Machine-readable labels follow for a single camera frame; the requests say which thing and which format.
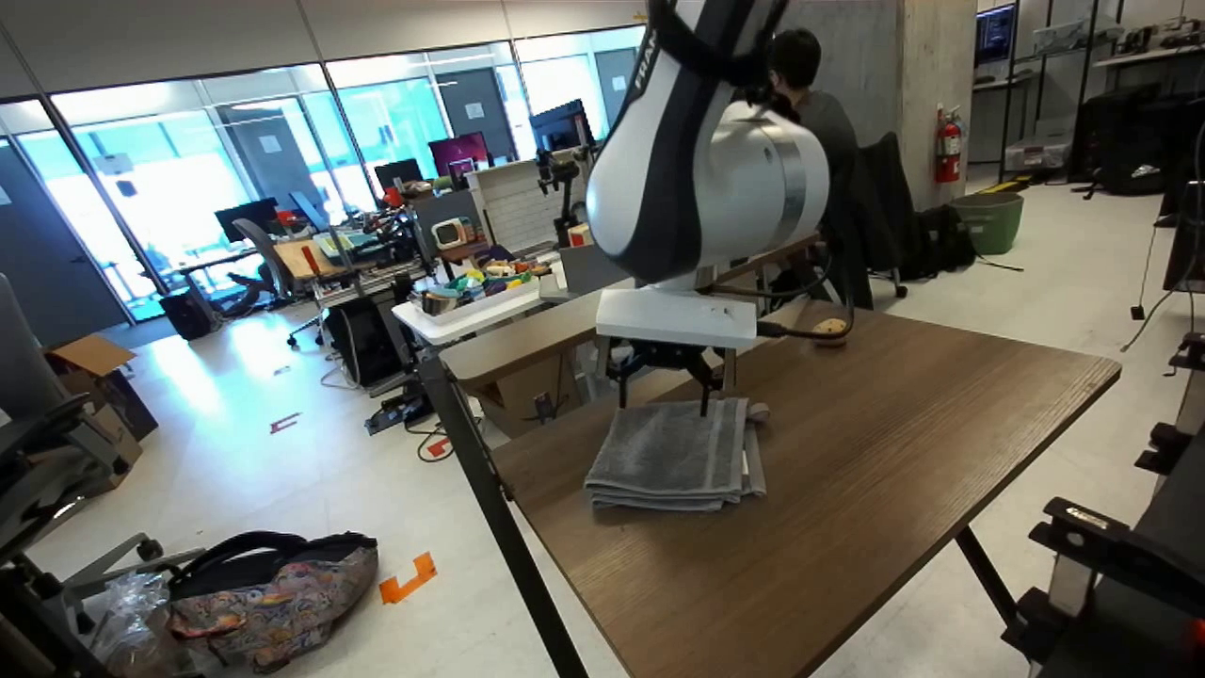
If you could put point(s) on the colourful toy clutter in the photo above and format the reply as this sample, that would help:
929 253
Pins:
495 281

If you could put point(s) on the black computer case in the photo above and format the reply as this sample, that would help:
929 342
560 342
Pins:
362 342

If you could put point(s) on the black power strip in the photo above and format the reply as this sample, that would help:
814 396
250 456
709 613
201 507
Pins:
399 407

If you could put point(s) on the purple screen computer monitor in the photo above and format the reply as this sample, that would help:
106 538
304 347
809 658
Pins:
460 155

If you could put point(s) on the narrow wooden shelf board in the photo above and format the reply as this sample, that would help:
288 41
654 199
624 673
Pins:
512 342

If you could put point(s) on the person in dark jacket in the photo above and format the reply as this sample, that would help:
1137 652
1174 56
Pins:
837 119

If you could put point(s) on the grey plastic chair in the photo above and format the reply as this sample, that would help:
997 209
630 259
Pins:
583 267

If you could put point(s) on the light grey partition panel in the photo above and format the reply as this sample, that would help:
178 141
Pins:
509 203

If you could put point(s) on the black articulated camera stand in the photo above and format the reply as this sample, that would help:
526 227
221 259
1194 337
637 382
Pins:
555 203

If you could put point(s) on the red fire extinguisher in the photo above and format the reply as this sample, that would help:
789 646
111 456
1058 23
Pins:
949 149

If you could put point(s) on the dark grey office chair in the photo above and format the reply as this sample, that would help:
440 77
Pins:
39 456

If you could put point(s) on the orange plastic bracket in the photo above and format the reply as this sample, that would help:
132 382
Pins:
408 582

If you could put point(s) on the black waste bin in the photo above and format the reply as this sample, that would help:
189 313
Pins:
194 313

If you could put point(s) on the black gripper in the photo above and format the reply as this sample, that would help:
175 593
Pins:
673 358

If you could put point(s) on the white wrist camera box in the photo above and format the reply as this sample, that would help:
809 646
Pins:
679 321

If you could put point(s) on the brown cardboard box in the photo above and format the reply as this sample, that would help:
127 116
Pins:
96 358
532 400

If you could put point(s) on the black office chair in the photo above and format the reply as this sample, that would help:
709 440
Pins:
269 259

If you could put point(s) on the green plastic bin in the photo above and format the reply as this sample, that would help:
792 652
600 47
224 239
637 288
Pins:
997 223

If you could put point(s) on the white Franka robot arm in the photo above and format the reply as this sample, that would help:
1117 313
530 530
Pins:
755 189

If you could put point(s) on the metal storage rack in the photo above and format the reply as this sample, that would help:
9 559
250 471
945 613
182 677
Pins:
1021 77

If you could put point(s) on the black floor stand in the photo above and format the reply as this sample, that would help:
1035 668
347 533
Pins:
1189 239

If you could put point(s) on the black backpack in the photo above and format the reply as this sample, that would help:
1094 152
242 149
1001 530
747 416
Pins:
949 244

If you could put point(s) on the clear plastic bag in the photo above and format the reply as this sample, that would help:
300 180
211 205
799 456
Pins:
127 609

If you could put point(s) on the brown round toy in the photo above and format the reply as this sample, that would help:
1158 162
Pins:
830 327

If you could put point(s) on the grey towel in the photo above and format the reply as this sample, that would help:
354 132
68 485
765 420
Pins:
664 470

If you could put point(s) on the black equipment case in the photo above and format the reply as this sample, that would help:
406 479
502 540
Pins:
1132 139

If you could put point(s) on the black computer monitor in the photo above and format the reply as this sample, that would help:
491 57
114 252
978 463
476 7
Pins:
250 218
561 126
399 174

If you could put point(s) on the white table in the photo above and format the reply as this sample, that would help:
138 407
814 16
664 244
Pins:
482 321

